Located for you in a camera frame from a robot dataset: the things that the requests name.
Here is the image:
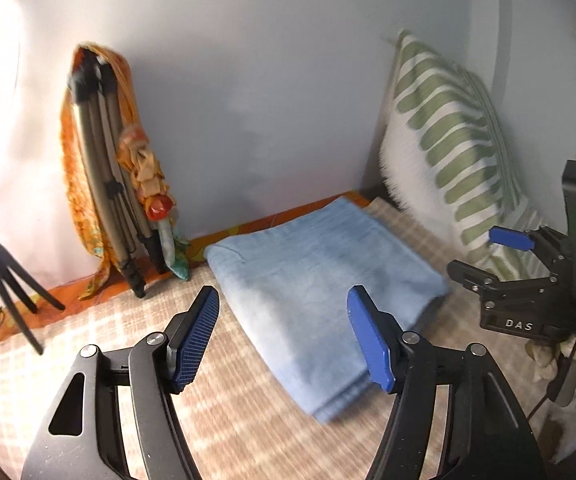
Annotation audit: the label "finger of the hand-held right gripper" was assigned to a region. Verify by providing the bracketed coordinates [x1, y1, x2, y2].
[446, 258, 575, 312]
[488, 226, 570, 274]

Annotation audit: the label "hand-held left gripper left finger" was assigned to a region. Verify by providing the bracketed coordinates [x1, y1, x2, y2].
[20, 285, 221, 480]

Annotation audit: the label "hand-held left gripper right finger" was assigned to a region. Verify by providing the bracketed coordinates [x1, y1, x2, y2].
[346, 285, 549, 480]

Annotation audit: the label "light blue denim pants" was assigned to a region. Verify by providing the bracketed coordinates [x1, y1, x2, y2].
[204, 196, 451, 423]

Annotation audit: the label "person's right hand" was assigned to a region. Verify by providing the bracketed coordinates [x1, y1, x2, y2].
[525, 332, 576, 466]

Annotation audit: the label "white fluffy cushion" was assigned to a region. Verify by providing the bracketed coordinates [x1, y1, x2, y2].
[377, 110, 464, 251]

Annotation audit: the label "green striped pillow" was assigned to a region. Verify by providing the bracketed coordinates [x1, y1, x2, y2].
[390, 30, 549, 281]

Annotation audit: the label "grey folded tripod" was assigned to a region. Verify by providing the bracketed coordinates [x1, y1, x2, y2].
[68, 47, 169, 298]

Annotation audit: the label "orange patterned cloth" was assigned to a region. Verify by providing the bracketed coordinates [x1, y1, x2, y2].
[59, 42, 141, 302]

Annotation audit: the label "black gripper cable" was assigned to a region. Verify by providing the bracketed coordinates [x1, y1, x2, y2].
[525, 280, 576, 421]

